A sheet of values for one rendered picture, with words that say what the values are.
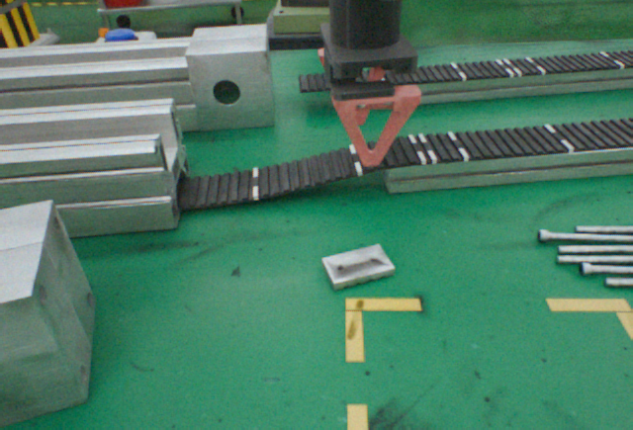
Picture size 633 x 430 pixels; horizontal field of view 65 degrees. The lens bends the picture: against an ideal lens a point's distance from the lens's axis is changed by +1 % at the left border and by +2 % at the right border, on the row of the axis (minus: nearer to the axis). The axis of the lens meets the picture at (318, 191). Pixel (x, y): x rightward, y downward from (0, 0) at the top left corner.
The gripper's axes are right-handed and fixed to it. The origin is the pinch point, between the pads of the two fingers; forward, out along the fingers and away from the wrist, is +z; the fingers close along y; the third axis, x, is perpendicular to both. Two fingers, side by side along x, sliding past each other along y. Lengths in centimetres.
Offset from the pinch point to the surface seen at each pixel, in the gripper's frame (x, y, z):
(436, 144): 7.3, -0.5, 2.0
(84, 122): -25.4, -2.9, -2.3
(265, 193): -9.6, 1.9, 4.1
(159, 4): -79, -299, 57
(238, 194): -12.2, 1.0, 4.6
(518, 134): 16.0, -1.6, 2.3
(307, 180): -5.6, 1.4, 3.5
